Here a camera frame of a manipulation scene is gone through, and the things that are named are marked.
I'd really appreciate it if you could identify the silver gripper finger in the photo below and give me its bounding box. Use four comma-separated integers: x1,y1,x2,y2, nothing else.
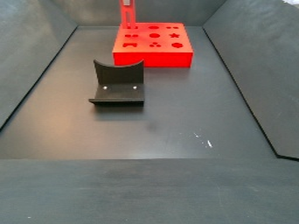
123,0,131,5

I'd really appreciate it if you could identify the red double-square peg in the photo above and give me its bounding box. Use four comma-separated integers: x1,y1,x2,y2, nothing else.
119,0,136,29

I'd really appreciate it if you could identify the red shape-sorting block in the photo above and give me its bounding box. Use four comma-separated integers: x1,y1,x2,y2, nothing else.
112,23,194,67

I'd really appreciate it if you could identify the black curved holder stand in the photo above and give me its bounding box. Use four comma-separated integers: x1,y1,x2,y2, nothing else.
88,60,146,105

